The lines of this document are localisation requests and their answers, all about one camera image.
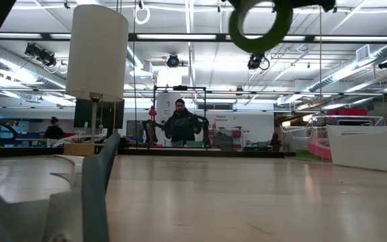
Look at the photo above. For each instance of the silver ventilation duct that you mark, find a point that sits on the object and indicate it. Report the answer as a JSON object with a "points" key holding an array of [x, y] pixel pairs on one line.
{"points": [[19, 72]]}

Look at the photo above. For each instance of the black gantry frame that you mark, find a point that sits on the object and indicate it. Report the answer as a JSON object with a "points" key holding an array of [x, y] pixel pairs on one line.
{"points": [[180, 88]]}

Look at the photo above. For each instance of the person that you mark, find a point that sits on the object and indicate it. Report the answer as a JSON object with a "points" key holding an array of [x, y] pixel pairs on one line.
{"points": [[275, 142], [181, 127], [53, 131]]}

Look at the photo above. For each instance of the black staple remover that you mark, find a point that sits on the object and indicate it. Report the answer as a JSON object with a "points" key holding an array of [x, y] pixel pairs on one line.
{"points": [[94, 201]]}

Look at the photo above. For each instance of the black table frame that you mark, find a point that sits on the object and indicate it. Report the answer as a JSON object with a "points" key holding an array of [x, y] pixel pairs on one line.
{"points": [[247, 154]]}

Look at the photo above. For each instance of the black monitor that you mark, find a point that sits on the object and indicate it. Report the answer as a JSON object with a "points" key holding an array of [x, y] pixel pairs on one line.
{"points": [[113, 114]]}

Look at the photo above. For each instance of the clear plastic container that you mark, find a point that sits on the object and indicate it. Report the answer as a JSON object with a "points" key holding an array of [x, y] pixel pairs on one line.
{"points": [[291, 141]]}

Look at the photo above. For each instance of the green tape roll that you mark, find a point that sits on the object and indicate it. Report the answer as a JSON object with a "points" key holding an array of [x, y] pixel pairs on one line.
{"points": [[264, 43]]}

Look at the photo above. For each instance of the black ceiling beam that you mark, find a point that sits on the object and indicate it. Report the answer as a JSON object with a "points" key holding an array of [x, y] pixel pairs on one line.
{"points": [[180, 37]]}

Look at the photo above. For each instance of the red storage bin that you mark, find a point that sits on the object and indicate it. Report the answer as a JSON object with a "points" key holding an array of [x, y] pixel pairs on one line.
{"points": [[348, 111]]}

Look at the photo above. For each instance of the round black ceiling camera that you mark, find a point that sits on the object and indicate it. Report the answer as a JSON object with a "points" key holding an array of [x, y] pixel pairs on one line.
{"points": [[173, 60]]}

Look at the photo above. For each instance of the white shade wooden base lamp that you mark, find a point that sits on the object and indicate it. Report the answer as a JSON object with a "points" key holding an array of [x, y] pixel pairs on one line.
{"points": [[96, 53]]}

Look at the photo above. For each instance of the red figure on pole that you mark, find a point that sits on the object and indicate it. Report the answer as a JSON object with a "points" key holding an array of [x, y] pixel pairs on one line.
{"points": [[152, 111]]}

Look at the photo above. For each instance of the black ceiling spotlight cluster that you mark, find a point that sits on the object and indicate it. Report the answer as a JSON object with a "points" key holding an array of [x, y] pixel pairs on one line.
{"points": [[40, 53]]}

